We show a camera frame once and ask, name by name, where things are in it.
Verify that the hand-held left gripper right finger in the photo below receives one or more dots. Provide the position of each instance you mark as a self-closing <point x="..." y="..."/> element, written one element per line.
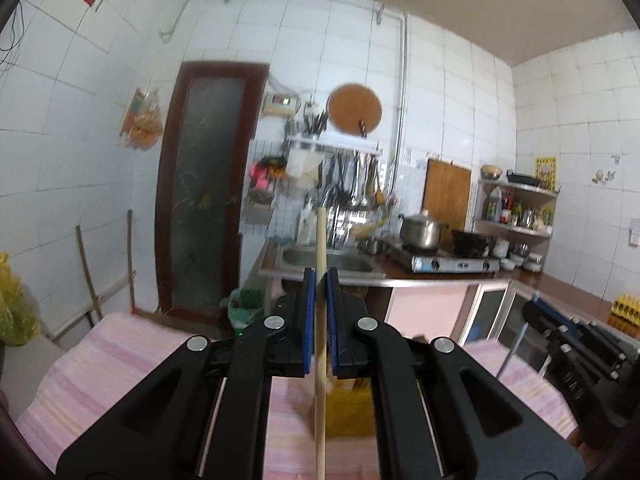
<point x="390" y="360"/>

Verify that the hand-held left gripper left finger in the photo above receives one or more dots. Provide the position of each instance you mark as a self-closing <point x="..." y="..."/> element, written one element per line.
<point x="250" y="360"/>

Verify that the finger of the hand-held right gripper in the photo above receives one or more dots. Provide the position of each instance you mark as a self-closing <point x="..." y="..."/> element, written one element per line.
<point x="537" y="322"/>
<point x="552" y="310"/>

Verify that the yellow perforated utensil holder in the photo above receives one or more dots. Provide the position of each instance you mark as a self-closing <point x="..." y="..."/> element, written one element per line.
<point x="345" y="410"/>

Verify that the wooden chopstick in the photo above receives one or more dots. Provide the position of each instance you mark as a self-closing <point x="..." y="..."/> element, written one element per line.
<point x="320" y="240"/>

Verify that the row of hanging kitchen utensils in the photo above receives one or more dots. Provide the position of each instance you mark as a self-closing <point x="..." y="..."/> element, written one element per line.
<point x="357" y="180"/>

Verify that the green plastic bin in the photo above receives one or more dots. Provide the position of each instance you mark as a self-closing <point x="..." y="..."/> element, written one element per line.
<point x="246" y="310"/>

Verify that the stack of white bowls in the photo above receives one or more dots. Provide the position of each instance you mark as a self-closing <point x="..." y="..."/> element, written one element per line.
<point x="517" y="257"/>

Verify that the kitchen counter cabinets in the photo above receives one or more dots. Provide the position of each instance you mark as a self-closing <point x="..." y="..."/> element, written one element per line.
<point x="435" y="310"/>

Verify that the yellow egg tray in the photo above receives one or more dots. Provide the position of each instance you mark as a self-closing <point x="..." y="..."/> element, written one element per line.
<point x="626" y="308"/>

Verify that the row of condiment bottles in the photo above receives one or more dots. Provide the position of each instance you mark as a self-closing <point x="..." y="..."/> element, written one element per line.
<point x="527" y="216"/>

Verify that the black wok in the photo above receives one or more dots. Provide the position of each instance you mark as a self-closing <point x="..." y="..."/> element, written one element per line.
<point x="471" y="242"/>

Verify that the steel sink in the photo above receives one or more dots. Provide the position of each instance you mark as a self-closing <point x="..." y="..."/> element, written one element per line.
<point x="350" y="262"/>

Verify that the steel gas stove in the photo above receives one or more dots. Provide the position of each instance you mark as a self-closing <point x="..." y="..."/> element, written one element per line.
<point x="445" y="263"/>

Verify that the small steel cup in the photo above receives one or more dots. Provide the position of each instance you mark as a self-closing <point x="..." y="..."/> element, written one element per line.
<point x="371" y="246"/>

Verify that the large oil bottle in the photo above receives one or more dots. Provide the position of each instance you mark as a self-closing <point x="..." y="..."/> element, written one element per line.
<point x="494" y="207"/>

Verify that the pink striped tablecloth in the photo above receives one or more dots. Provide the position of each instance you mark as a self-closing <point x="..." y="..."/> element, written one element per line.
<point x="125" y="355"/>

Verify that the white corner shelf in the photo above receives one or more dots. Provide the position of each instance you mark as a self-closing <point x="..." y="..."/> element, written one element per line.
<point x="520" y="187"/>

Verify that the steel pot with lid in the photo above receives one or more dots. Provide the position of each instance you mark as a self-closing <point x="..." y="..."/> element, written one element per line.
<point x="422" y="232"/>

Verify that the black pan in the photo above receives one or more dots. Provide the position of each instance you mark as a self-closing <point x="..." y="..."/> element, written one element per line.
<point x="524" y="179"/>

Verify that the white soap bottle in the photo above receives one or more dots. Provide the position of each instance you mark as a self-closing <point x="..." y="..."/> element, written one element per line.
<point x="305" y="227"/>

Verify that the metal bowl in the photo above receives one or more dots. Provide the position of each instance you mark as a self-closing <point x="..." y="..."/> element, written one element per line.
<point x="492" y="173"/>

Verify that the wooden stick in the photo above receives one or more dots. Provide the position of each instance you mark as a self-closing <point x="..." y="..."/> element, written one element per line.
<point x="131" y="260"/>
<point x="89" y="275"/>

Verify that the wooden cutting board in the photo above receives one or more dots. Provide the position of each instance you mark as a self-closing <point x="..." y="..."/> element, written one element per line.
<point x="446" y="192"/>

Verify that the dark wooden door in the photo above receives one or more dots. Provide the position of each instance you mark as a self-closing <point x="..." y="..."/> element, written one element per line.
<point x="205" y="185"/>

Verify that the pink and orange cloths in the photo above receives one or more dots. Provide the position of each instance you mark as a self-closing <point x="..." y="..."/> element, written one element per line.
<point x="265" y="172"/>

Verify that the white hanging cloth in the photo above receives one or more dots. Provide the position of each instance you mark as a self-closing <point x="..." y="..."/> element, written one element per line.
<point x="302" y="165"/>

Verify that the metal knife holder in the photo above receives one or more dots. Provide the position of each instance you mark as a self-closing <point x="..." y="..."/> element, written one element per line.
<point x="312" y="127"/>

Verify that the yellow plastic bag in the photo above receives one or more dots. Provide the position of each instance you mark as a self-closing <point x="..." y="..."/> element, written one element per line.
<point x="15" y="305"/>

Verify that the round wooden lid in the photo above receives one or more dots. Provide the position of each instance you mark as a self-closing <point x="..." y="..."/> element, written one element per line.
<point x="352" y="107"/>

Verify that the orange plastic bag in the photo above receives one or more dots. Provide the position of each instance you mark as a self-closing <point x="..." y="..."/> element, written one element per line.
<point x="145" y="122"/>

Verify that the wall light switch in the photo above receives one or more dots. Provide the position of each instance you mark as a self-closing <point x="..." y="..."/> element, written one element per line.
<point x="635" y="238"/>

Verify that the yellow wall calendar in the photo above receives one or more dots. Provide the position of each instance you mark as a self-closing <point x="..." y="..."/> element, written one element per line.
<point x="546" y="172"/>

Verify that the wall sticker hooks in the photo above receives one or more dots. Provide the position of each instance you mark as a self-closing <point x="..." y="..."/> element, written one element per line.
<point x="603" y="176"/>

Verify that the metal wall rack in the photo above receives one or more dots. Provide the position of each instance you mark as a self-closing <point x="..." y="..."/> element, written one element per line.
<point x="340" y="144"/>

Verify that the white wall socket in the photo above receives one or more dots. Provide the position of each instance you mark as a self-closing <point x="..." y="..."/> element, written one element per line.
<point x="311" y="110"/>

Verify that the white wall control box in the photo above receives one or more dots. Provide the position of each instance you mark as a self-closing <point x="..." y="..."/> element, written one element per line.
<point x="281" y="104"/>

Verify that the grey wall pipe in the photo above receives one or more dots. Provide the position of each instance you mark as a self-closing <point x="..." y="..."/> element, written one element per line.
<point x="401" y="100"/>

